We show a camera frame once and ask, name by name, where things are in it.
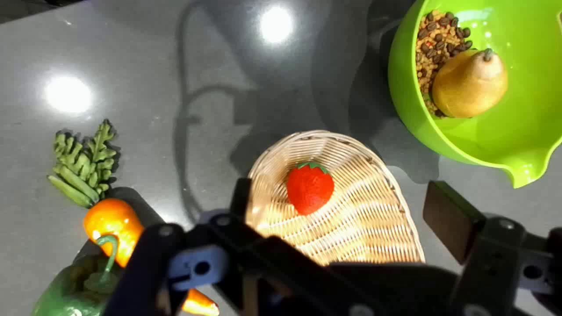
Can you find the orange toy carrot green leaves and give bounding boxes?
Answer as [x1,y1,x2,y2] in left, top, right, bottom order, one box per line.
[46,118,221,316]

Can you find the green toy bell pepper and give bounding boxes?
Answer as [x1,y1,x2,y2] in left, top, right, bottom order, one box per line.
[32,234,128,316]

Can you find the red toy strawberry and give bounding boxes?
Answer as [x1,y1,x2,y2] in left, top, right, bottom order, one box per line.
[285,160,335,216]

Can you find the brown granola pieces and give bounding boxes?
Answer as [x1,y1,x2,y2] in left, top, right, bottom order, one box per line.
[413,9,474,116]

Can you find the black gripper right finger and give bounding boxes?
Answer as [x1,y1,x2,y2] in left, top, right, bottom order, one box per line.
[422,179,488,267]

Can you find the woven wicker basket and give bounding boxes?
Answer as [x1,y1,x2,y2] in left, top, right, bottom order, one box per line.
[244,129,427,269]

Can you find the lime green plastic bowl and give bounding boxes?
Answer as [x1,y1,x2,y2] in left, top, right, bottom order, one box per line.
[386,0,562,190]

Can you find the yellow toy pear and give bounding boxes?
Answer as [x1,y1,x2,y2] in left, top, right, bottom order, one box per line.
[430,48,509,120]

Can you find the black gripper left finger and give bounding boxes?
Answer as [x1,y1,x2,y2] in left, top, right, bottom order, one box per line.
[228,176,255,218]

